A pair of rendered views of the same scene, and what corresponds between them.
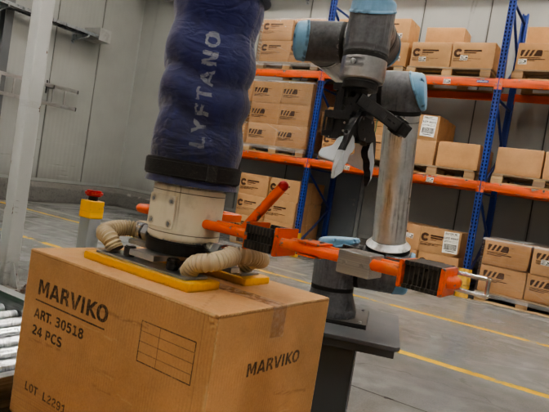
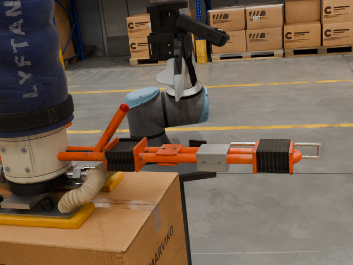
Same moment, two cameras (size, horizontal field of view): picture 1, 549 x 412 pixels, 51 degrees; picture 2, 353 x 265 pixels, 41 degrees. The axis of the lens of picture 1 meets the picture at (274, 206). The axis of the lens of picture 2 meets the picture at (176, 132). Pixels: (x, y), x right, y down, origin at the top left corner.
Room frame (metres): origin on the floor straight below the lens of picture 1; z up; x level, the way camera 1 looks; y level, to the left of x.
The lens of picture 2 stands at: (0.15, 0.19, 1.47)
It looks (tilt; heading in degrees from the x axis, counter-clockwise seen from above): 18 degrees down; 343
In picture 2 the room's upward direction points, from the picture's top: 6 degrees counter-clockwise
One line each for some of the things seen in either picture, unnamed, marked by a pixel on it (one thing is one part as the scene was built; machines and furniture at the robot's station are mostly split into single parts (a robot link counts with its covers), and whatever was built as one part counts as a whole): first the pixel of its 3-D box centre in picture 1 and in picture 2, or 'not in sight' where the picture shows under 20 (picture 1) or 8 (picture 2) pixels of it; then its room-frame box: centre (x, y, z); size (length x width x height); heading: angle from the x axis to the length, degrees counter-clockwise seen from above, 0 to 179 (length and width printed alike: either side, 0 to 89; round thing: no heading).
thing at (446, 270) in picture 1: (426, 276); (273, 156); (1.02, -0.29, 1.07); 0.08 x 0.07 x 0.05; 56
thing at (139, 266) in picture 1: (149, 262); (23, 206); (1.28, 0.26, 0.97); 0.34 x 0.10 x 0.05; 56
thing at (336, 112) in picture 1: (352, 113); (170, 31); (1.15, -0.12, 1.35); 0.09 x 0.08 x 0.12; 56
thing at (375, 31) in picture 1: (370, 29); not in sight; (1.16, -0.13, 1.52); 0.10 x 0.09 x 0.12; 162
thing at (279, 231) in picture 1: (270, 238); (126, 154); (1.22, 0.00, 1.07); 0.10 x 0.08 x 0.06; 146
